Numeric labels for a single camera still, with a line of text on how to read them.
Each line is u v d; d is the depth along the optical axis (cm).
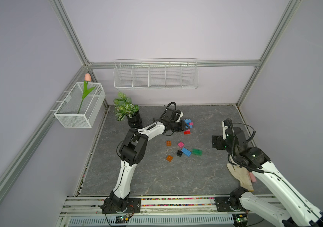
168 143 96
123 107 83
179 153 91
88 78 80
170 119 81
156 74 99
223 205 74
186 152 92
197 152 93
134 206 74
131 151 57
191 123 98
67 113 73
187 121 96
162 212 74
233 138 52
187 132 93
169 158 90
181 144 96
